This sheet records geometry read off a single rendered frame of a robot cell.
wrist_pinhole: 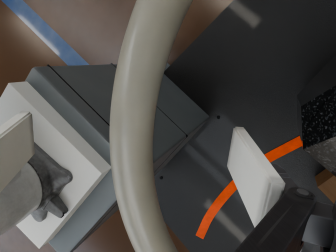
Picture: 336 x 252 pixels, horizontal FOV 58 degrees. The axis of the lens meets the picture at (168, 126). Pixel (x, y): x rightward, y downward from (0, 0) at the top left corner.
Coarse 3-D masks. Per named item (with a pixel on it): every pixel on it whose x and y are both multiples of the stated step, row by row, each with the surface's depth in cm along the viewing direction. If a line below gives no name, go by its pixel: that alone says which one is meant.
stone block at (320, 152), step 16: (320, 80) 93; (304, 96) 91; (320, 96) 76; (304, 112) 81; (320, 112) 75; (304, 128) 81; (320, 128) 75; (304, 144) 81; (320, 144) 75; (320, 160) 79
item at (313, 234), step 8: (280, 168) 16; (280, 176) 15; (288, 176) 16; (288, 184) 15; (320, 208) 13; (328, 208) 13; (312, 216) 13; (320, 216) 12; (328, 216) 12; (312, 224) 13; (320, 224) 13; (328, 224) 12; (304, 232) 13; (312, 232) 13; (320, 232) 13; (328, 232) 13; (304, 240) 13; (312, 240) 13; (320, 240) 13; (328, 240) 13
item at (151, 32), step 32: (160, 0) 17; (192, 0) 18; (128, 32) 18; (160, 32) 17; (128, 64) 18; (160, 64) 18; (128, 96) 18; (128, 128) 19; (128, 160) 20; (128, 192) 21; (128, 224) 22; (160, 224) 23
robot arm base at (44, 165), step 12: (36, 144) 76; (36, 156) 73; (48, 156) 75; (36, 168) 71; (48, 168) 74; (60, 168) 74; (48, 180) 73; (60, 180) 74; (48, 192) 73; (48, 204) 74; (60, 204) 75; (36, 216) 79; (60, 216) 75
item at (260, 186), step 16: (240, 128) 19; (240, 144) 18; (240, 160) 18; (256, 160) 15; (240, 176) 18; (256, 176) 15; (272, 176) 14; (240, 192) 17; (256, 192) 15; (272, 192) 13; (256, 208) 15; (256, 224) 14
